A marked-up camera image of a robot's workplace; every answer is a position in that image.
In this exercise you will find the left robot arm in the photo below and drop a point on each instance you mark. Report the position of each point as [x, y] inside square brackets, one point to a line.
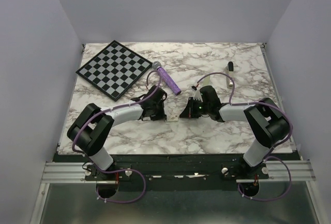
[92, 127]

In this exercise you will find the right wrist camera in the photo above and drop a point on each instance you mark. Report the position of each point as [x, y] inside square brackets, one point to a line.
[197, 96]

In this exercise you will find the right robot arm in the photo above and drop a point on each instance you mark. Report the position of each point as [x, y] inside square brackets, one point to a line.
[268, 124]

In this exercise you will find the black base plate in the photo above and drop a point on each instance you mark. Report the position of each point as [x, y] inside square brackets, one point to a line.
[138, 173]

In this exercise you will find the grey green stapler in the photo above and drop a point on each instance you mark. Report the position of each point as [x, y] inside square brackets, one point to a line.
[206, 81]

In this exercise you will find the purple glitter microphone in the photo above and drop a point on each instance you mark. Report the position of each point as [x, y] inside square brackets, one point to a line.
[166, 78]

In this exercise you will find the black grey chessboard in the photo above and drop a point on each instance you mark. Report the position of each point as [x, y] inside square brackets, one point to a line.
[114, 70]

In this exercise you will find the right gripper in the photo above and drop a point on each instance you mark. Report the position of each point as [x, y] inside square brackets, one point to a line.
[189, 112]

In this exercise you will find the aluminium frame rail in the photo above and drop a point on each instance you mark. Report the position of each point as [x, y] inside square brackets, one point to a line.
[66, 197]

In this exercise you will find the small staple box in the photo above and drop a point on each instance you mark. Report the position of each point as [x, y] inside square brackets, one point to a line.
[172, 118]

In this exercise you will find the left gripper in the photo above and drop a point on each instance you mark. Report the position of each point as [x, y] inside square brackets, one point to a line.
[161, 116]

